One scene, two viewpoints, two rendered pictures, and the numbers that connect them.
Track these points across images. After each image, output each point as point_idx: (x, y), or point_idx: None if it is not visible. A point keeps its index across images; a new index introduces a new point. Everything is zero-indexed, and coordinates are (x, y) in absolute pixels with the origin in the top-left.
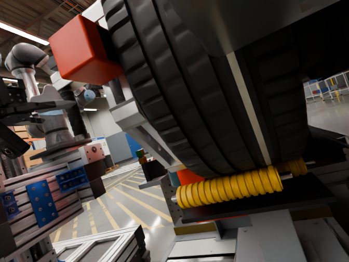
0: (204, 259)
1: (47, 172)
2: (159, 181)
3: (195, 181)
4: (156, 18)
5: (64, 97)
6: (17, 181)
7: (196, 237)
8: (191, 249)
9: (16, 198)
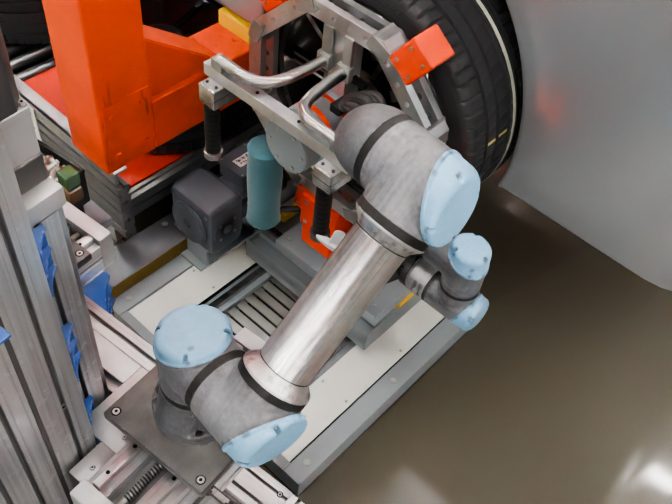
0: (219, 301)
1: (100, 320)
2: (109, 220)
3: (346, 220)
4: (488, 164)
5: (331, 197)
6: (146, 355)
7: (158, 284)
8: (179, 303)
9: None
